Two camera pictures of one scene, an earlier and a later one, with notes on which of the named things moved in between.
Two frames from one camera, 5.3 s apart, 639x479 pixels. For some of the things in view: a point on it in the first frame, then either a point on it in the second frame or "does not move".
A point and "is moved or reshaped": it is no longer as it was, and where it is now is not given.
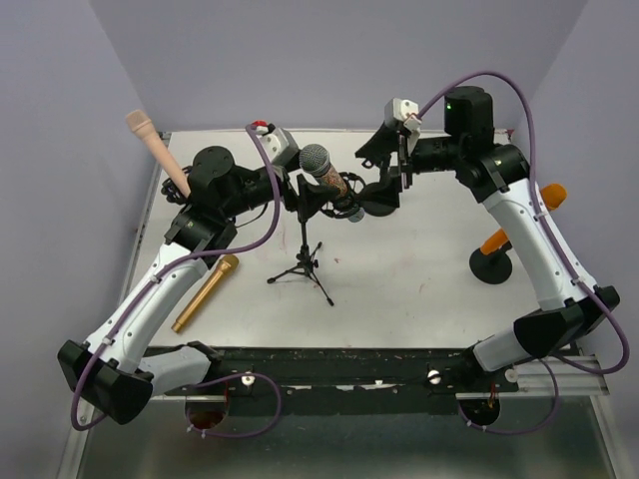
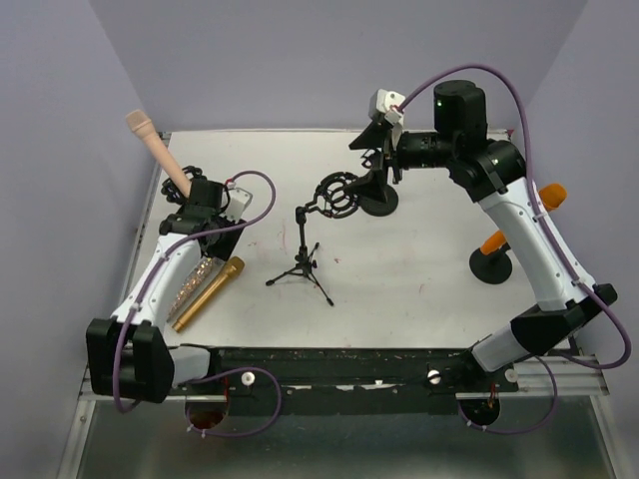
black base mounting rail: (349, 379) does not move
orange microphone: (553, 196) does not move
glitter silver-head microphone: (315, 161) is moved or reshaped
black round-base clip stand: (382, 199) does not move
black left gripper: (312, 199) -> (225, 249)
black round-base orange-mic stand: (491, 267) does not move
